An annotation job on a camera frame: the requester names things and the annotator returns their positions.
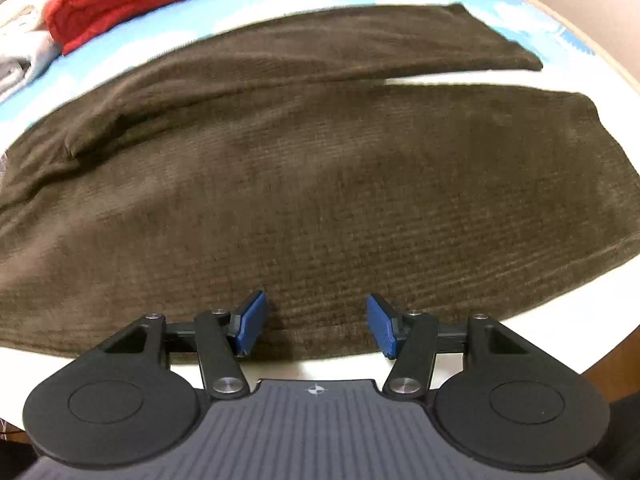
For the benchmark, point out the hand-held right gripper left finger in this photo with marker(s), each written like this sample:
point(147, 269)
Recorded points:
point(252, 320)

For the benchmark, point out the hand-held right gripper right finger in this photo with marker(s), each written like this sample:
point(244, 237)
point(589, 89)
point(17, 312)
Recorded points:
point(382, 322)

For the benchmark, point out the white folded cloth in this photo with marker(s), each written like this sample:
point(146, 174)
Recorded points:
point(25, 35)

